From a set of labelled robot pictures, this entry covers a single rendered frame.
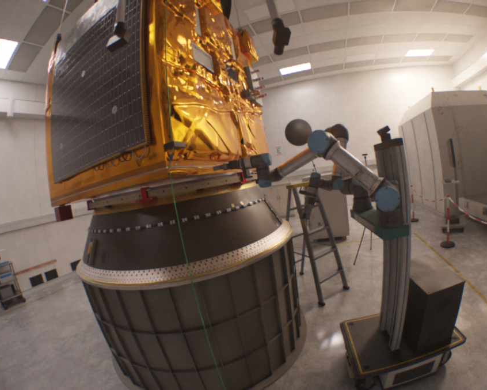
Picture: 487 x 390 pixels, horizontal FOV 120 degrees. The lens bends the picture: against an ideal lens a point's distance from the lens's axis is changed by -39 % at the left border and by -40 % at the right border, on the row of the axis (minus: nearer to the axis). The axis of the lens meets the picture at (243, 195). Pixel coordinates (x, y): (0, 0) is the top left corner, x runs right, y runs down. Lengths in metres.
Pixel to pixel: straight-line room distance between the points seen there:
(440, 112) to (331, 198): 3.78
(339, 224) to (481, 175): 4.41
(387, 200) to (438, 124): 5.63
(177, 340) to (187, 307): 0.29
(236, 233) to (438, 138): 5.79
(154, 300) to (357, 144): 8.66
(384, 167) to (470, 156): 5.56
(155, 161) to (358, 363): 1.84
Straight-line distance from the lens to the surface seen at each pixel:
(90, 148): 1.69
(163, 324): 1.62
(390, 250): 1.76
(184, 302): 1.51
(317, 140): 1.12
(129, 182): 1.41
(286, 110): 9.53
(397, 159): 1.39
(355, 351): 1.93
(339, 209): 5.23
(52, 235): 6.62
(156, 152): 1.23
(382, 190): 1.07
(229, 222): 1.59
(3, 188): 6.35
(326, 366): 2.26
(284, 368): 2.24
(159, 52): 1.45
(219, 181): 1.65
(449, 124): 6.80
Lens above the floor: 1.68
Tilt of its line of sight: 4 degrees down
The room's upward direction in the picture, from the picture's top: 9 degrees counter-clockwise
